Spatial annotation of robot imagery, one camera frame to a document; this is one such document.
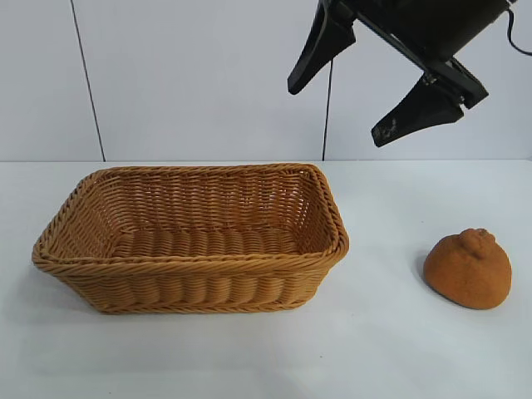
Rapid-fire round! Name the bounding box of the tan woven wicker basket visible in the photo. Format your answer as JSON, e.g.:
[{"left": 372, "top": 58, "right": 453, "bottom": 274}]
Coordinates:
[{"left": 32, "top": 163, "right": 350, "bottom": 315}]

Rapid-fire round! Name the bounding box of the brown round bread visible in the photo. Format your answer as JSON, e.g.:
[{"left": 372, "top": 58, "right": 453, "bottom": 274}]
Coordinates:
[{"left": 422, "top": 227, "right": 513, "bottom": 311}]

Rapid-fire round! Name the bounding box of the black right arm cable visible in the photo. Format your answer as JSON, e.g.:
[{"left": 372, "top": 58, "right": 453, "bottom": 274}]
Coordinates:
[{"left": 503, "top": 7, "right": 532, "bottom": 51}]

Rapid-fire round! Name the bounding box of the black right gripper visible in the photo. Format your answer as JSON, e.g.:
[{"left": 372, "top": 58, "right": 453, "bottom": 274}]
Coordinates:
[{"left": 286, "top": 0, "right": 510, "bottom": 148}]

